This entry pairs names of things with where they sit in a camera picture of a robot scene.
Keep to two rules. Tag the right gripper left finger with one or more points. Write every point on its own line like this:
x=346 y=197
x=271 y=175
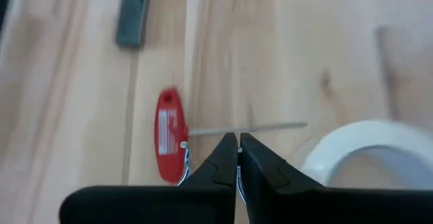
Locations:
x=152 y=207

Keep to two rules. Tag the dark grey rectangular block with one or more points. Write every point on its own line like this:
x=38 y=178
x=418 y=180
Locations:
x=132 y=14

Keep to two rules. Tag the white tape roll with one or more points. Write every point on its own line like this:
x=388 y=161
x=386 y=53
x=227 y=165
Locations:
x=338 y=142

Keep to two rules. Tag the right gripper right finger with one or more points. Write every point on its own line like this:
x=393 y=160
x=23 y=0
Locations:
x=321 y=207

